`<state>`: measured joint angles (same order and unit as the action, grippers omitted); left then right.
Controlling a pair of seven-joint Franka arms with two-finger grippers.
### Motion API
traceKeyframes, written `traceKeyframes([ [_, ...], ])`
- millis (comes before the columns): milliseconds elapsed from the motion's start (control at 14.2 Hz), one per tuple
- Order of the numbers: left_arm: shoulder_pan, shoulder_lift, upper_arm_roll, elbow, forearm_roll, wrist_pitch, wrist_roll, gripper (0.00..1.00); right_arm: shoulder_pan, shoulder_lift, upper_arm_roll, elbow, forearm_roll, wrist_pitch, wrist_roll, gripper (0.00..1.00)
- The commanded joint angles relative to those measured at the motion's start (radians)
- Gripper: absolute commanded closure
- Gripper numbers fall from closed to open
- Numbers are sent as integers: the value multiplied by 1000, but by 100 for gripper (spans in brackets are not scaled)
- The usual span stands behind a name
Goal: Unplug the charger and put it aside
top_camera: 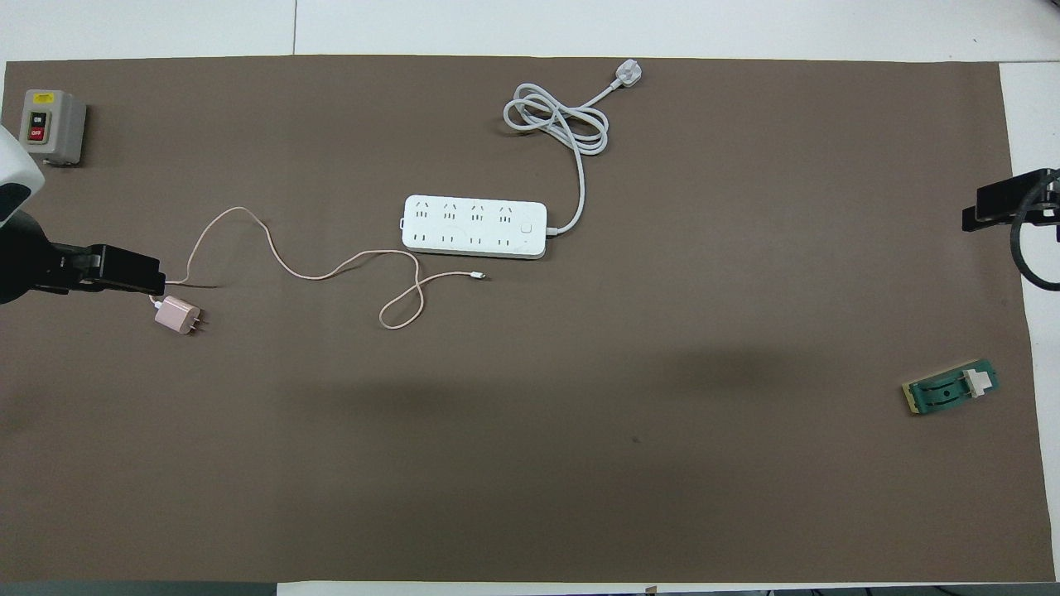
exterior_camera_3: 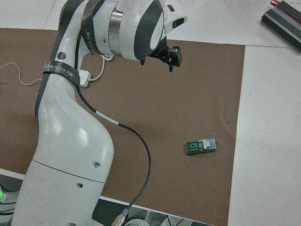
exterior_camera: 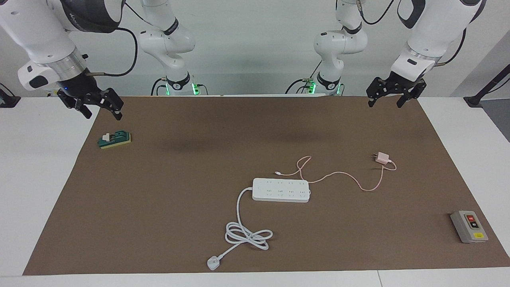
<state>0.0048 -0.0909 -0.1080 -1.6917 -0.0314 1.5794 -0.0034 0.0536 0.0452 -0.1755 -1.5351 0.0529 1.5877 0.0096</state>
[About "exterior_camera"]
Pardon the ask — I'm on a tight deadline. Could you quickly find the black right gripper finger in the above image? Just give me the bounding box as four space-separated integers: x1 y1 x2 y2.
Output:
99 88 124 121
71 97 93 119

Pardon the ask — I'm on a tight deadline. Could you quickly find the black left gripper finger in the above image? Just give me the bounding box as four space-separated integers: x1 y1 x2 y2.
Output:
367 78 383 108
396 83 426 109

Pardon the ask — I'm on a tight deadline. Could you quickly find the pink charging cable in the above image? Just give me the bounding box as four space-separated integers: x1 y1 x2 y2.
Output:
274 156 397 192

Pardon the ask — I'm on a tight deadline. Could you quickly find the white power strip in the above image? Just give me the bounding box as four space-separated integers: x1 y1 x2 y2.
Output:
252 178 311 203

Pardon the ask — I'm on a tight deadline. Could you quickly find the black stand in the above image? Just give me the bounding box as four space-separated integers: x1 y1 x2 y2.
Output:
0 83 21 108
463 64 510 108

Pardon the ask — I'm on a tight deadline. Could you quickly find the brown table mat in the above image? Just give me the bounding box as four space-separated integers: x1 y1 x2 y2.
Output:
23 96 510 276

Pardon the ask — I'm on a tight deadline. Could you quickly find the green knife switch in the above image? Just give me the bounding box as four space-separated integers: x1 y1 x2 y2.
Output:
98 131 132 150

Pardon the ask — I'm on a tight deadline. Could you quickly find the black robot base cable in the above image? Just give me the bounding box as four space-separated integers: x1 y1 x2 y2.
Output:
285 60 322 95
150 77 170 96

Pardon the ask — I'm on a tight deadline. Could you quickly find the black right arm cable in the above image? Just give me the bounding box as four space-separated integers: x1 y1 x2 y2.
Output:
86 0 168 77

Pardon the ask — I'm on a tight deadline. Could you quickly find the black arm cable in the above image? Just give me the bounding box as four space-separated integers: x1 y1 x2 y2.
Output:
86 0 168 77
359 0 467 68

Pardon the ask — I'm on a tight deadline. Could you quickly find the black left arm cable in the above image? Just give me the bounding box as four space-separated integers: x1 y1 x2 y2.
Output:
359 0 467 68

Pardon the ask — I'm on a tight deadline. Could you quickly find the grey on-off switch box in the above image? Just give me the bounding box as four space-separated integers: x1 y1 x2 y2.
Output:
450 210 489 244

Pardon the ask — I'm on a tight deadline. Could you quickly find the white power cord with plug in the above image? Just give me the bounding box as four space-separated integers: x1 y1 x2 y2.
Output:
206 187 274 271

